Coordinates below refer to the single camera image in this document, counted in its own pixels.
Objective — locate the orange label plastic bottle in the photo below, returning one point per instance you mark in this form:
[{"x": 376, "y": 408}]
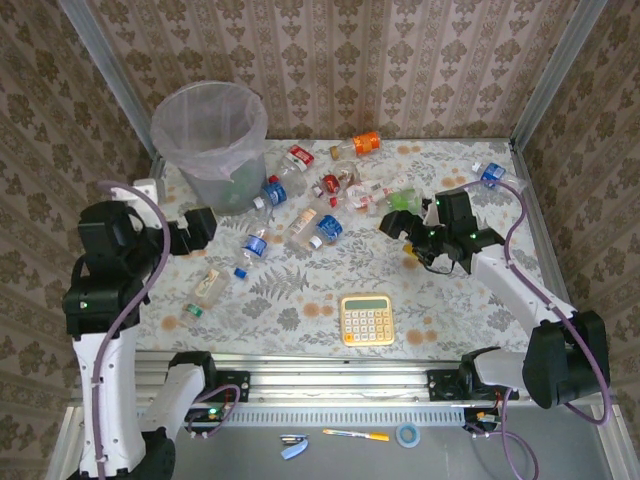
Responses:
[{"x": 366, "y": 143}]

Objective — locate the yellow desk calculator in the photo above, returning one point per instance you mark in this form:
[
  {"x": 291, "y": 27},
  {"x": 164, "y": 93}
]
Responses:
[{"x": 367, "y": 322}]

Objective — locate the yellow orange pen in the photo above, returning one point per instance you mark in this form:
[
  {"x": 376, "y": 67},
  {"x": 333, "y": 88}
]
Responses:
[{"x": 360, "y": 434}]

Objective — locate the translucent plastic bin liner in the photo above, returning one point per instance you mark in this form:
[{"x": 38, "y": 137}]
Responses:
[{"x": 210, "y": 120}]

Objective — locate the blue tape roll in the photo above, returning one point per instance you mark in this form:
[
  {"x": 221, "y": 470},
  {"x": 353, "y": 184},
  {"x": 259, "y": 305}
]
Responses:
[{"x": 397, "y": 435}]

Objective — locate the blue barcode label clear bottle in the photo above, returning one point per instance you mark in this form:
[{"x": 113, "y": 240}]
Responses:
[{"x": 330, "y": 228}]

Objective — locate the blue label white cap bottle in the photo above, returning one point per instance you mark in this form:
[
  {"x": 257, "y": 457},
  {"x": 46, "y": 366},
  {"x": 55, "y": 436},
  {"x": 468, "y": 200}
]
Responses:
[{"x": 275, "y": 193}]

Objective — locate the aluminium frame post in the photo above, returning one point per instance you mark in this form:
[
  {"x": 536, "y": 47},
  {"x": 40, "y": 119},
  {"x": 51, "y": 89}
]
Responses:
[
  {"x": 111, "y": 75},
  {"x": 555, "y": 75}
]

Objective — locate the small red label bottle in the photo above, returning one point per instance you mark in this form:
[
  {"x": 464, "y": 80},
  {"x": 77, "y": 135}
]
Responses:
[{"x": 330, "y": 183}]

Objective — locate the aluminium table side rail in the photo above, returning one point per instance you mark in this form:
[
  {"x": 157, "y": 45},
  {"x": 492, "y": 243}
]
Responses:
[
  {"x": 523, "y": 161},
  {"x": 156, "y": 167}
]

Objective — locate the green tinted clear bottle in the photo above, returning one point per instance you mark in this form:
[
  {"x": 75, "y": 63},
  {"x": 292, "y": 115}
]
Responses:
[{"x": 402, "y": 201}]

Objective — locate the white red-print label bottle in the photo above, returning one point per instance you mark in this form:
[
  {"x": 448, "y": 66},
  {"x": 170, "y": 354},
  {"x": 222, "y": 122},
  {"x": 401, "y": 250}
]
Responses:
[{"x": 370, "y": 194}]

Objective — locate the grey waste bin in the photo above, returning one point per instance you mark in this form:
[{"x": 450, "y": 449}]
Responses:
[{"x": 245, "y": 195}]

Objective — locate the light blue label bottle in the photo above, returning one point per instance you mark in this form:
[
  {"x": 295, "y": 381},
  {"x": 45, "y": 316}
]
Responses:
[{"x": 492, "y": 172}]

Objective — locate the black controller board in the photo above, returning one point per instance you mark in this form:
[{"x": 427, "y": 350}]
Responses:
[
  {"x": 480, "y": 417},
  {"x": 197, "y": 415}
]

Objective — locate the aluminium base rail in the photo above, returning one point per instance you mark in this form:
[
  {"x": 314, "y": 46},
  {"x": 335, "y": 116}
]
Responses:
[{"x": 325, "y": 382}]

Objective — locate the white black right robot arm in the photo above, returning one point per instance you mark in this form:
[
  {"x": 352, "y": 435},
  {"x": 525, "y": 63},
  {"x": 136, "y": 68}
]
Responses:
[{"x": 505, "y": 280}]

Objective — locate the clear bottle green cap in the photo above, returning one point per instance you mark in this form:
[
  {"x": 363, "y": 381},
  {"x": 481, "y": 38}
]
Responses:
[{"x": 210, "y": 287}]

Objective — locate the beige label plastic bottle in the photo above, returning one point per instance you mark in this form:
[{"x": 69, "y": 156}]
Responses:
[{"x": 301, "y": 222}]

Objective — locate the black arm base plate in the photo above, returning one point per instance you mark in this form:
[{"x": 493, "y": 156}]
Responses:
[
  {"x": 237, "y": 382},
  {"x": 440, "y": 385}
]

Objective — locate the blue stapler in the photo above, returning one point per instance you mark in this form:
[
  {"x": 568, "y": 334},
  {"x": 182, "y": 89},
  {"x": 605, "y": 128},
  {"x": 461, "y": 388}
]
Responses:
[{"x": 295, "y": 450}]

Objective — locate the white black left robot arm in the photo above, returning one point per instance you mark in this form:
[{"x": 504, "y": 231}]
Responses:
[{"x": 107, "y": 390}]

